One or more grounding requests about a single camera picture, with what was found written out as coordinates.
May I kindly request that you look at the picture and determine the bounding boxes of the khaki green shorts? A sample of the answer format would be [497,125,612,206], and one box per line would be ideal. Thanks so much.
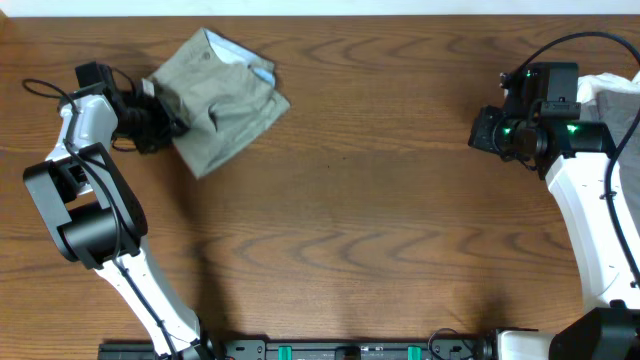
[148,28,290,178]

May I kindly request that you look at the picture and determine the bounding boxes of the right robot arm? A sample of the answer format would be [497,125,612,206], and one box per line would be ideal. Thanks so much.
[468,106,639,359]

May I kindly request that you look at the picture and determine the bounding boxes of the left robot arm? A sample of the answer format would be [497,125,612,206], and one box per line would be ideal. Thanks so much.
[23,81,215,359]

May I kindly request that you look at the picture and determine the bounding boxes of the white crumpled cloth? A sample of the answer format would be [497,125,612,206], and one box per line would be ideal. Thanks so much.
[577,73,639,109]

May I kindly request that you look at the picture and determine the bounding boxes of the grey folded garment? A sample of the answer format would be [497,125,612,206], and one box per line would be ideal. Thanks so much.
[580,90,640,230]

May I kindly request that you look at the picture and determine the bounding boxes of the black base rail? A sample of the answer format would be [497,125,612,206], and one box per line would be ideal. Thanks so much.
[97,332,501,360]

